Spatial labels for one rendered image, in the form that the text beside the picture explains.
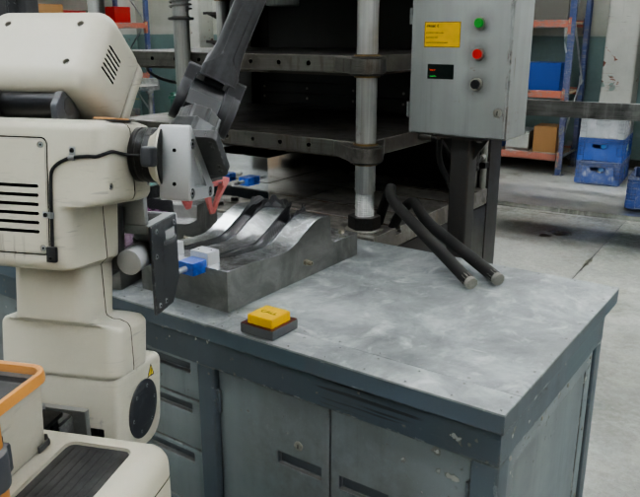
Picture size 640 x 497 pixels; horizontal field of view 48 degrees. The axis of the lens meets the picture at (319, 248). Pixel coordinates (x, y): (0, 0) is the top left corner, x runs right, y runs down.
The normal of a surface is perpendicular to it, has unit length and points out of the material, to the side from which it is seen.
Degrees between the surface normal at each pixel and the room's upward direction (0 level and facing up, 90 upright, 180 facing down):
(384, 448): 90
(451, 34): 90
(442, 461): 90
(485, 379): 0
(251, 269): 90
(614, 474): 0
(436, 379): 0
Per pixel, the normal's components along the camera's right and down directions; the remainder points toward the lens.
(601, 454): 0.00, -0.96
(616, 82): -0.62, 0.29
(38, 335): -0.23, 0.15
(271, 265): 0.82, 0.17
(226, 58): 0.16, 0.21
